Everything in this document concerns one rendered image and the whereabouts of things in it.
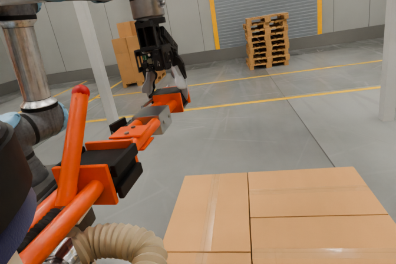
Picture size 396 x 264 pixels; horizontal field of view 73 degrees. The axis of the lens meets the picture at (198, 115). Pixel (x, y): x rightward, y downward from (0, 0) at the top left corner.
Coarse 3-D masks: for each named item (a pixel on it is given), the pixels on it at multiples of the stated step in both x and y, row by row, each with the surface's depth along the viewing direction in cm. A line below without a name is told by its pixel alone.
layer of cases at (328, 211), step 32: (192, 192) 154; (224, 192) 150; (256, 192) 145; (288, 192) 141; (320, 192) 137; (352, 192) 134; (192, 224) 130; (224, 224) 127; (256, 224) 124; (288, 224) 121; (320, 224) 118; (352, 224) 115; (384, 224) 112; (192, 256) 112; (224, 256) 110; (256, 256) 107; (288, 256) 105; (320, 256) 103; (352, 256) 101; (384, 256) 99
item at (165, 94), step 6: (162, 90) 72; (168, 90) 71; (174, 90) 69; (180, 90) 69; (156, 96) 67; (162, 96) 67; (168, 96) 67; (174, 96) 66; (180, 96) 66; (162, 102) 68; (180, 102) 67; (186, 102) 73; (174, 108) 68; (180, 108) 67
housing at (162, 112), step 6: (144, 108) 61; (150, 108) 60; (156, 108) 59; (162, 108) 59; (168, 108) 60; (138, 114) 57; (144, 114) 57; (150, 114) 56; (156, 114) 55; (162, 114) 57; (168, 114) 60; (144, 120) 56; (162, 120) 56; (168, 120) 60; (162, 126) 56; (168, 126) 60; (156, 132) 56; (162, 132) 56
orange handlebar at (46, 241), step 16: (128, 128) 50; (144, 128) 49; (144, 144) 49; (80, 192) 33; (96, 192) 33; (48, 208) 31; (64, 208) 30; (80, 208) 30; (32, 224) 29; (48, 224) 28; (64, 224) 28; (32, 240) 26; (48, 240) 26; (32, 256) 24
